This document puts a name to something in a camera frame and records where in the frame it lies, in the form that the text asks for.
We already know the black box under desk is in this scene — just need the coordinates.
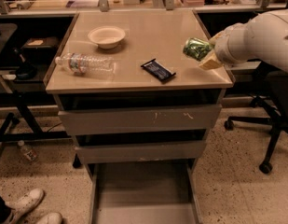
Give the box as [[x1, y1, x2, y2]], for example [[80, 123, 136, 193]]
[[21, 36, 59, 59]]

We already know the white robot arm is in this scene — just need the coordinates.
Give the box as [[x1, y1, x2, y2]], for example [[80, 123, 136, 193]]
[[199, 8, 288, 73]]

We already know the middle grey drawer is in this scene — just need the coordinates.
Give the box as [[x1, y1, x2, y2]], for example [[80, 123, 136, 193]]
[[75, 141, 206, 164]]

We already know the white sneaker lower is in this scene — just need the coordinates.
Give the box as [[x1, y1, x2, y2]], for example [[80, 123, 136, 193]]
[[36, 213, 62, 224]]

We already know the top grey drawer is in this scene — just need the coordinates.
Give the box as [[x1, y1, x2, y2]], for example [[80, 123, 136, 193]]
[[59, 105, 221, 135]]

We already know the black office chair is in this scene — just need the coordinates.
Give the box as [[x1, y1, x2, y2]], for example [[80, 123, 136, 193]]
[[224, 62, 288, 175]]

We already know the white paper bowl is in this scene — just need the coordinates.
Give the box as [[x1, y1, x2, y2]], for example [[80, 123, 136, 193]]
[[88, 26, 126, 49]]

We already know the clear plastic water bottle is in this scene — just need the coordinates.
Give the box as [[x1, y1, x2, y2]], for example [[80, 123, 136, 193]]
[[55, 53, 114, 76]]

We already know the grey drawer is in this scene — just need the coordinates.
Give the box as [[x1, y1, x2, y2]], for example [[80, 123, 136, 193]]
[[59, 105, 221, 135], [75, 141, 206, 164], [89, 160, 203, 224]]

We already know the black table frame left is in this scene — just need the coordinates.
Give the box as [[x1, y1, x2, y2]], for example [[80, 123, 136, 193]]
[[0, 22, 70, 166]]

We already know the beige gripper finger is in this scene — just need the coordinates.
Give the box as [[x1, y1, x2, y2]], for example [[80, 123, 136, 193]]
[[199, 52, 223, 70], [209, 31, 225, 46]]

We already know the grey drawer cabinet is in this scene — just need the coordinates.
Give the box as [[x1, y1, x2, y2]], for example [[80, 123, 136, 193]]
[[43, 9, 235, 224]]

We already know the water bottle on floor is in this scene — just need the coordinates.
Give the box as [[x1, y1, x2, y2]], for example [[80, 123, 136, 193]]
[[18, 140, 37, 161]]

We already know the dark blue snack wrapper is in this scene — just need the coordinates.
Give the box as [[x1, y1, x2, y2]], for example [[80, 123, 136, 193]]
[[141, 59, 176, 82]]

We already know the crushed green can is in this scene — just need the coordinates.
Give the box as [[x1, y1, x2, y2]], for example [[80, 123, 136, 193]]
[[183, 37, 213, 62]]

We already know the bottom grey drawer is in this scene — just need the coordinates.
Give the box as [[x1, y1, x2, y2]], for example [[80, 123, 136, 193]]
[[89, 160, 203, 224]]

